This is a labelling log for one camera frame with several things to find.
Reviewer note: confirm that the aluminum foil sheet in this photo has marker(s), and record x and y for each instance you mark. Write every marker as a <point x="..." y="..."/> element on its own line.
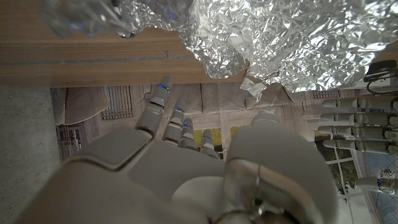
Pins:
<point x="280" y="40"/>

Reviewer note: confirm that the black power adapter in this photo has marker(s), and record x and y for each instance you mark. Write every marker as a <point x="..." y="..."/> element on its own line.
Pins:
<point x="381" y="67"/>

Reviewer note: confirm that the wooden table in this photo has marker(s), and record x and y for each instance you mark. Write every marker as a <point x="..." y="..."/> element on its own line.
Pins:
<point x="93" y="62"/>

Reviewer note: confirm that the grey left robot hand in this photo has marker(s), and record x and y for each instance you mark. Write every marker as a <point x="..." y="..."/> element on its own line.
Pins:
<point x="367" y="118"/>

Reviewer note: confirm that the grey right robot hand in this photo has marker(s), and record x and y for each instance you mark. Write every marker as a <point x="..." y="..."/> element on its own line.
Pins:
<point x="155" y="174"/>

